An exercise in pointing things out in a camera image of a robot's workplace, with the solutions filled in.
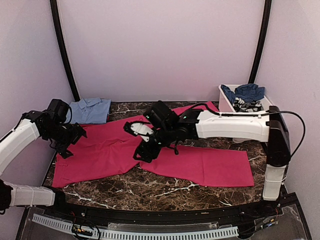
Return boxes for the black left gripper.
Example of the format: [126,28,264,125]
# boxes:
[44,122,86,159]

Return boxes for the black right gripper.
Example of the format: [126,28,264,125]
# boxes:
[133,124,176,163]

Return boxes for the pink trousers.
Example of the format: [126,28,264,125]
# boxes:
[52,115,254,188]

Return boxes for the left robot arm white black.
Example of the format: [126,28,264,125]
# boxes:
[0,99,87,218]

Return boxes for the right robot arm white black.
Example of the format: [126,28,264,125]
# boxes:
[123,100,295,217]

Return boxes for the white plastic laundry bin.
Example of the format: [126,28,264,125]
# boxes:
[218,83,276,144]

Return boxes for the folded light blue shirt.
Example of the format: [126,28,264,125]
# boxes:
[65,97,112,125]

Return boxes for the black white patterned garment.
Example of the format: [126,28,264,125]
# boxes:
[232,97,264,113]

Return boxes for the dark blue garment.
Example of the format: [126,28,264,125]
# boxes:
[220,83,265,104]

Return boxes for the white slotted cable duct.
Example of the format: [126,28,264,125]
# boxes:
[32,214,239,240]

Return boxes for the black front rail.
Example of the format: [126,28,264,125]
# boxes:
[44,201,277,226]

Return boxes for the left black corner post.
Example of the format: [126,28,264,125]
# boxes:
[49,0,80,102]

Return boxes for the black corner post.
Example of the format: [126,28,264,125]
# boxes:
[247,0,272,84]
[49,0,80,102]

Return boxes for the right black corner post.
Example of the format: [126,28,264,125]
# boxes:
[247,0,272,84]

